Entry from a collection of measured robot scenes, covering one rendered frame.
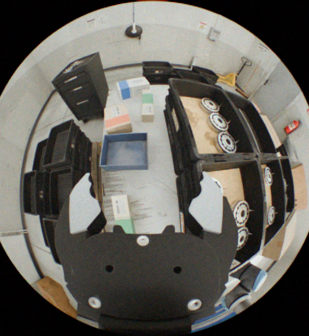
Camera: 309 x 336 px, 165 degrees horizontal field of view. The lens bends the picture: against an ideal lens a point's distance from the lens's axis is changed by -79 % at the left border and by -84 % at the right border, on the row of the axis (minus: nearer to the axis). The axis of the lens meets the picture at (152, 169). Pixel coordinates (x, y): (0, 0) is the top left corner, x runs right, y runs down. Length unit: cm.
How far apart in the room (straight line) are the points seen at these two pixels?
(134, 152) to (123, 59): 301
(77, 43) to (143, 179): 337
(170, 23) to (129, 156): 321
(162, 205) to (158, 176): 13
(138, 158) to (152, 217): 27
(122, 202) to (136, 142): 29
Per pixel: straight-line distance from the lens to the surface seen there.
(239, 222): 48
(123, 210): 42
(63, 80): 142
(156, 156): 50
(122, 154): 51
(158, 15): 327
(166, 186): 48
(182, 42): 344
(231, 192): 47
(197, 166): 28
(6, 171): 268
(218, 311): 226
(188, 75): 168
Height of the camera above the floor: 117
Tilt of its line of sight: 75 degrees down
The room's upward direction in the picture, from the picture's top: 10 degrees clockwise
